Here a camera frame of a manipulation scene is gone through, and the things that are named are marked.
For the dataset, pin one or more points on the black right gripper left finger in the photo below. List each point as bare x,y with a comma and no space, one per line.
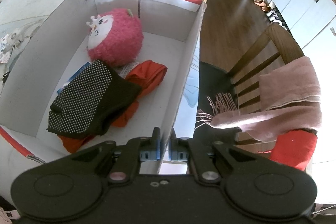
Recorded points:
129,157

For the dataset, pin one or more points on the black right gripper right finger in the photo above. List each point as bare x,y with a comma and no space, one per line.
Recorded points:
197,157

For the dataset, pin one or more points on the black dotted fabric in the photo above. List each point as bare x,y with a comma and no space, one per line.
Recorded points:
91,102

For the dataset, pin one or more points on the red cloth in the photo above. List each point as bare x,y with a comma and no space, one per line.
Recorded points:
148,75
294,148

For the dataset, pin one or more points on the pink round plush toy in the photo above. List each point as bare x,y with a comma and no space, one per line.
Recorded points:
114,37

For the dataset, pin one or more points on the white cardboard box red rim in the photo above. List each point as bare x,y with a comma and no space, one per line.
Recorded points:
58,48

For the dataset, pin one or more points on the black chair seat cushion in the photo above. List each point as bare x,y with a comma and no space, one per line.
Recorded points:
216,94

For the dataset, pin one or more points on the red cloth on chair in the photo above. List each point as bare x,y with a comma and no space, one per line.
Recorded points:
294,148

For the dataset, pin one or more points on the blue booklet in box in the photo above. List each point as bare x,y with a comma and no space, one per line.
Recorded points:
88,63

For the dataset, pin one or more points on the pink fringed scarf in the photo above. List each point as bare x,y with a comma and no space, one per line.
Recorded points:
289,100

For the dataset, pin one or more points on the brown wooden chair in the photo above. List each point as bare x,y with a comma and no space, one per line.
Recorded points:
274,48

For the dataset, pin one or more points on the row of shoes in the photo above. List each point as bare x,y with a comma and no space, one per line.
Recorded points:
272,14

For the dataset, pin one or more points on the papers on table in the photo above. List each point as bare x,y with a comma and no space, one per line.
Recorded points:
8,43

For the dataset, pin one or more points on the white cabinet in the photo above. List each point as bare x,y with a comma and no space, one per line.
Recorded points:
305,19

